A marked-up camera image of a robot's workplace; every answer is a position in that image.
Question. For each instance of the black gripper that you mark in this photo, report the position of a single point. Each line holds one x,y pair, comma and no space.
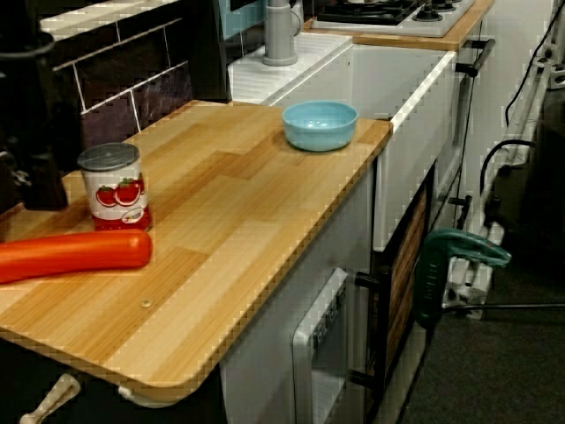
28,106

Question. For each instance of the toy tomato can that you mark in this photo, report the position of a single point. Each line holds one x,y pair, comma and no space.
115,194

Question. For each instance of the orange toy sausage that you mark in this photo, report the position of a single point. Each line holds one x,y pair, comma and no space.
75,256

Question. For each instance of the light blue bowl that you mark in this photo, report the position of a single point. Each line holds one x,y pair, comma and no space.
318,137

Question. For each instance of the dark tile backsplash panel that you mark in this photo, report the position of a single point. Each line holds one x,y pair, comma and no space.
132,66

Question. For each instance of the cream shelf ledge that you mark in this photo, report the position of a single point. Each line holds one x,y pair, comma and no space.
110,15

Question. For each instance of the teal plastic bin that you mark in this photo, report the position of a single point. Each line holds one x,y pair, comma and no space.
243,17

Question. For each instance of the white toy kitchen cabinet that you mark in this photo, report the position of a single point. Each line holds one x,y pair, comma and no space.
260,335

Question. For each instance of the grey toy faucet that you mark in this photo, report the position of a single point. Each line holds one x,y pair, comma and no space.
278,40

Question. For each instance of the grey toy dishwasher door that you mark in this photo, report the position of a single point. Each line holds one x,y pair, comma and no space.
304,353

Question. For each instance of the white toy sink basin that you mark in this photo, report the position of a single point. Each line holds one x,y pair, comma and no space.
397,79

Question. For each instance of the wood slat cabinet panel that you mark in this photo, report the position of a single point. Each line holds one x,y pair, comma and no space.
406,274

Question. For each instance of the green clamp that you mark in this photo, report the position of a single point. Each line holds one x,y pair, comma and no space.
430,282

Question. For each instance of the grey toy stove top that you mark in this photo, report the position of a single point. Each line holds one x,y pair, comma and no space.
441,24

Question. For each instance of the dark grey box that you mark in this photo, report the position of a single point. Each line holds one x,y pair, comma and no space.
547,176

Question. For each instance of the white metal camera stand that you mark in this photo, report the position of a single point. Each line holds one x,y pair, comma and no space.
468,269

